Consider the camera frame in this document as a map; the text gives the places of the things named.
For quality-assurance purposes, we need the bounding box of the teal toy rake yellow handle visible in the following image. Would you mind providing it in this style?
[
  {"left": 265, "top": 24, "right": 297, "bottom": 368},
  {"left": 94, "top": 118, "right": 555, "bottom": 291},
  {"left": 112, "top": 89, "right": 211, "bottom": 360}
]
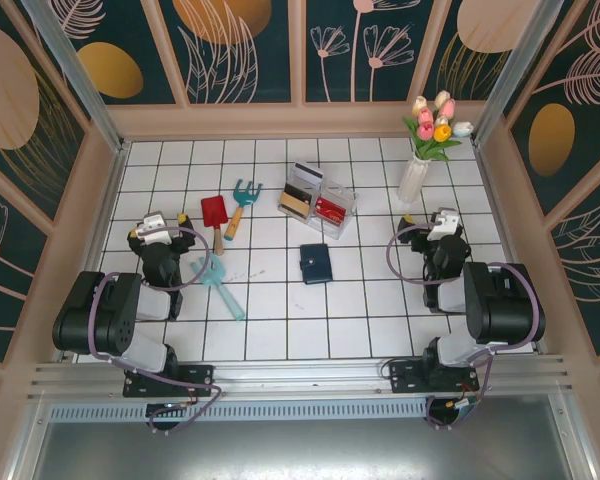
[{"left": 223, "top": 179, "right": 265, "bottom": 244}]

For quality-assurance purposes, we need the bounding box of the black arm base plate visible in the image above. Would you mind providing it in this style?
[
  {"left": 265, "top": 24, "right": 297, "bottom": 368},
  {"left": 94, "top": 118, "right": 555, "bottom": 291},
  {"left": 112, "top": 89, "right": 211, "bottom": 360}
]
[
  {"left": 388, "top": 359, "right": 481, "bottom": 397},
  {"left": 123, "top": 363, "right": 216, "bottom": 399}
]

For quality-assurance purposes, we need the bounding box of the white ribbed vase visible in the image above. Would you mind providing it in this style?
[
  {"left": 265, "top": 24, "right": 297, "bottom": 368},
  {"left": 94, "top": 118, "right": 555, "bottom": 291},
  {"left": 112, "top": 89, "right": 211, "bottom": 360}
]
[{"left": 397, "top": 152, "right": 431, "bottom": 204}]

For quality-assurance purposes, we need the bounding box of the slotted grey cable duct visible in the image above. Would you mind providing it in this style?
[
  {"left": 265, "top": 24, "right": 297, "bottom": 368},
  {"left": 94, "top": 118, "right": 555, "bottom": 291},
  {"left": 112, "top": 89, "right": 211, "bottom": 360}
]
[{"left": 47, "top": 402, "right": 431, "bottom": 422}]

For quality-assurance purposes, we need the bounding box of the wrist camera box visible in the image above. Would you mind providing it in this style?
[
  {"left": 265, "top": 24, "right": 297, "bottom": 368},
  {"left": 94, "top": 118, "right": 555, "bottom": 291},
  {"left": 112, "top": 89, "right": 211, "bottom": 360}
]
[
  {"left": 135, "top": 211, "right": 175, "bottom": 246},
  {"left": 426, "top": 209, "right": 462, "bottom": 242}
]

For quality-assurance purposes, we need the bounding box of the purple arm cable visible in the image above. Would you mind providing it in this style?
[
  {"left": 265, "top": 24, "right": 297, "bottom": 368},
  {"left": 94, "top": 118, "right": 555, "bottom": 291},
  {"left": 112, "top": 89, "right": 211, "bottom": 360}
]
[
  {"left": 87, "top": 225, "right": 225, "bottom": 435},
  {"left": 386, "top": 223, "right": 547, "bottom": 431}
]

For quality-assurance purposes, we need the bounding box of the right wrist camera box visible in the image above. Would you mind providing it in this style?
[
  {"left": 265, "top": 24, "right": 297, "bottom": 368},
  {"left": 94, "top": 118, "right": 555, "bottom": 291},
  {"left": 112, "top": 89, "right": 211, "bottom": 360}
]
[{"left": 426, "top": 209, "right": 462, "bottom": 242}]

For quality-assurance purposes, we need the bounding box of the artificial tulip bouquet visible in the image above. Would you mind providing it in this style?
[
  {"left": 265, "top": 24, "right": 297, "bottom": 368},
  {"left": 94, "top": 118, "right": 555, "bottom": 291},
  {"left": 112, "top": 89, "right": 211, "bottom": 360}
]
[{"left": 402, "top": 89, "right": 475, "bottom": 164}]

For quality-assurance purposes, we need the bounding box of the aluminium mounting rail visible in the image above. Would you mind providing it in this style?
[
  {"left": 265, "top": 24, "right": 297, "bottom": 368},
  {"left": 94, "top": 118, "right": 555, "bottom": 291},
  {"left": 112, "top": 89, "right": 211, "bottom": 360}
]
[{"left": 27, "top": 353, "right": 575, "bottom": 401}]

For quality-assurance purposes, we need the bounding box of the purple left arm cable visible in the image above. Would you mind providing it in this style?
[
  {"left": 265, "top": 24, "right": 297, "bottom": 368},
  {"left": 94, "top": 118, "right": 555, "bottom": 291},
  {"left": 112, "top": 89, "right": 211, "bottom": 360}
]
[{"left": 87, "top": 225, "right": 225, "bottom": 435}]

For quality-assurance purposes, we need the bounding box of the grey metal sheet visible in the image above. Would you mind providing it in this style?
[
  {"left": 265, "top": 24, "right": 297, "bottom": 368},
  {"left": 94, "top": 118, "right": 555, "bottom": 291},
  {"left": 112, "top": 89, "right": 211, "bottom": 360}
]
[{"left": 29, "top": 419, "right": 576, "bottom": 480}]

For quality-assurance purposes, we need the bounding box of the light blue toy fork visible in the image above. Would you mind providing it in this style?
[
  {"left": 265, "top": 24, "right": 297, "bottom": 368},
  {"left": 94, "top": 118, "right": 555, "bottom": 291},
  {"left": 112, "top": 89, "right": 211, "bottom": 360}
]
[{"left": 189, "top": 252, "right": 246, "bottom": 321}]

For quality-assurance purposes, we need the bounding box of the red card white print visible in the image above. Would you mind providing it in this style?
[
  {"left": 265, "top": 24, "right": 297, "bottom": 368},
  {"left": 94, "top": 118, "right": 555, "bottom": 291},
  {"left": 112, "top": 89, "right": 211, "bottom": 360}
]
[{"left": 313, "top": 196, "right": 346, "bottom": 225}]

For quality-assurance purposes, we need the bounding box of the red toy shovel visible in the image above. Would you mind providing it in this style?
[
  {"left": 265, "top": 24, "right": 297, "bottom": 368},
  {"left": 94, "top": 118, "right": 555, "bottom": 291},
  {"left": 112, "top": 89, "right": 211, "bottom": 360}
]
[{"left": 200, "top": 195, "right": 230, "bottom": 256}]

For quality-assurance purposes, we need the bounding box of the gold card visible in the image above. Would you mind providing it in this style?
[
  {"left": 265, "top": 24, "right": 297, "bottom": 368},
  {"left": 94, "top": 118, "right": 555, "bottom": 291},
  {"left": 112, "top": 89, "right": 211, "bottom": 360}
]
[{"left": 278, "top": 192, "right": 311, "bottom": 220}]

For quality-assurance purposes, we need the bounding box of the blue leather card holder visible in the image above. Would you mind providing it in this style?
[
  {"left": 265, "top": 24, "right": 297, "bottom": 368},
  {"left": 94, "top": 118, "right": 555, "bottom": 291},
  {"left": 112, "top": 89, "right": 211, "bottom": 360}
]
[{"left": 299, "top": 243, "right": 334, "bottom": 286}]

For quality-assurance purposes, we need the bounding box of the aluminium corner post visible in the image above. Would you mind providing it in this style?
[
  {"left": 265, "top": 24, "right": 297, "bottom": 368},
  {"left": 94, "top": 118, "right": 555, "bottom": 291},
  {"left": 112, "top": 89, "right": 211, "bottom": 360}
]
[
  {"left": 472, "top": 0, "right": 566, "bottom": 146},
  {"left": 22, "top": 0, "right": 127, "bottom": 152}
]

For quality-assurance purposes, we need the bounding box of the clear acrylic card organizer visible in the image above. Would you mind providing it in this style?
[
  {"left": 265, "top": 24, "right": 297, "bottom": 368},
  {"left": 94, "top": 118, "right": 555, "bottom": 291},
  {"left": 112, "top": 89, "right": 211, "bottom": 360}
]
[{"left": 278, "top": 160, "right": 360, "bottom": 241}]

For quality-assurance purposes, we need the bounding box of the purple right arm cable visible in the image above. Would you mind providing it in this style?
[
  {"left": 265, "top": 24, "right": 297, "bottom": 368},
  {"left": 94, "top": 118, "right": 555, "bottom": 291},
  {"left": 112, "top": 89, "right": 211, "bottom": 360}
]
[{"left": 386, "top": 223, "right": 547, "bottom": 431}]

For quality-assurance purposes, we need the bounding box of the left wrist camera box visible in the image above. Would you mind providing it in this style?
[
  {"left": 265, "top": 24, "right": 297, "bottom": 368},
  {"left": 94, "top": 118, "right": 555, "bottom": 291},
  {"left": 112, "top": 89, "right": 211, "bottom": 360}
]
[{"left": 135, "top": 211, "right": 175, "bottom": 246}]

